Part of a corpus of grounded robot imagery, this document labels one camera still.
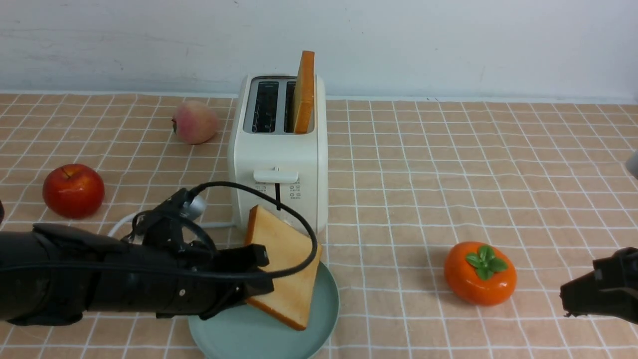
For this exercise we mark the red apple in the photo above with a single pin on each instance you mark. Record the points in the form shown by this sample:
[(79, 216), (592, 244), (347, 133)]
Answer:
[(73, 191)]

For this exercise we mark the orange persimmon with green leaf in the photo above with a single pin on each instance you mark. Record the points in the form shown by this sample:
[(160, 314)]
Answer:
[(480, 274)]

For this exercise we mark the pink peach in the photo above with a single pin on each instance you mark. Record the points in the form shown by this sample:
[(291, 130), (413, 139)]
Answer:
[(194, 123)]

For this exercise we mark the white two-slot toaster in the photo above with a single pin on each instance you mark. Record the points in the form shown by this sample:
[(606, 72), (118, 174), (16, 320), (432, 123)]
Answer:
[(264, 153)]

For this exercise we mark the light green round plate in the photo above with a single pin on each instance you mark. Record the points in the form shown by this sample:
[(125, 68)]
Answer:
[(246, 333)]

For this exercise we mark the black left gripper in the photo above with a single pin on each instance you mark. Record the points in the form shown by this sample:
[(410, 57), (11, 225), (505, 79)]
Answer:
[(191, 276)]

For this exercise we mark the checkered orange tablecloth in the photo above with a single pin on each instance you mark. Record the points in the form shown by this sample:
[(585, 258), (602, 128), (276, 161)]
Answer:
[(543, 183)]

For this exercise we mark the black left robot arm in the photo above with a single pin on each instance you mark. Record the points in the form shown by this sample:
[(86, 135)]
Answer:
[(53, 274)]

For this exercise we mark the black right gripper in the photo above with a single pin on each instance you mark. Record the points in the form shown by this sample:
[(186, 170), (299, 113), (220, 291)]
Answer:
[(610, 289)]

